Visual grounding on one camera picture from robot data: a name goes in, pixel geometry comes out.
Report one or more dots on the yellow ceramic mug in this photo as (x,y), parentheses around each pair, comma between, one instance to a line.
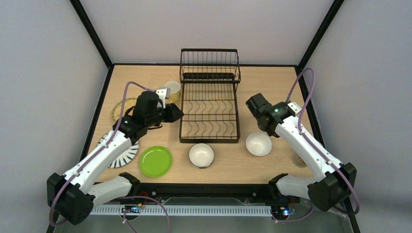
(176,91)

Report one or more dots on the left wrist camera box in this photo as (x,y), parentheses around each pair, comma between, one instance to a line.
(164,94)

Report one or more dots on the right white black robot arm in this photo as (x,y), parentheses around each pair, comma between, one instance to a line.
(332,182)

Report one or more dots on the black wire dish rack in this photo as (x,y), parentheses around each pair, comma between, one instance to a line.
(209,79)

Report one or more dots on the woven bamboo plate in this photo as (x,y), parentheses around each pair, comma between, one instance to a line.
(115,112)

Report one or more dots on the black rimmed white bowl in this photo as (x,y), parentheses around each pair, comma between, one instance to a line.
(201,155)

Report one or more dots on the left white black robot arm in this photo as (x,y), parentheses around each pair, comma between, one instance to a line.
(74,194)

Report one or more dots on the green plastic plate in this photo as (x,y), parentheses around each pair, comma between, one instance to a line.
(155,161)

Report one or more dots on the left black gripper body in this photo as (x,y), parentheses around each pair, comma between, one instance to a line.
(167,113)

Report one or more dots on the blue striped white plate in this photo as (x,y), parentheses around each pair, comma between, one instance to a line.
(127,154)

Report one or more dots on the plain white bowl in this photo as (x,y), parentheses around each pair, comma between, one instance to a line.
(258,144)

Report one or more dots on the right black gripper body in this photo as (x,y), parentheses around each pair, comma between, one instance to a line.
(254,104)

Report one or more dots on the white slotted cable duct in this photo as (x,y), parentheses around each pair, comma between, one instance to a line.
(182,210)

